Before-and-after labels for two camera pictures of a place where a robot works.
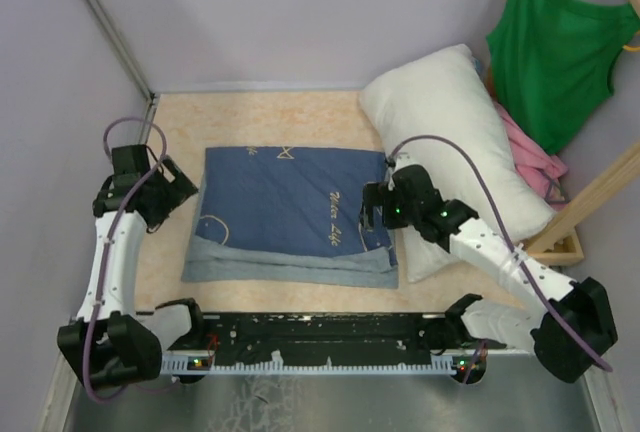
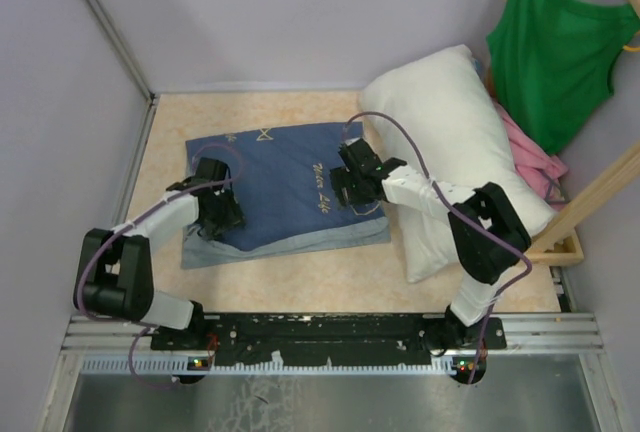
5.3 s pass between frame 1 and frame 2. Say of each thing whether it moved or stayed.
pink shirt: stayed
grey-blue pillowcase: moved
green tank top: stayed
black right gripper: moved
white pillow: stayed
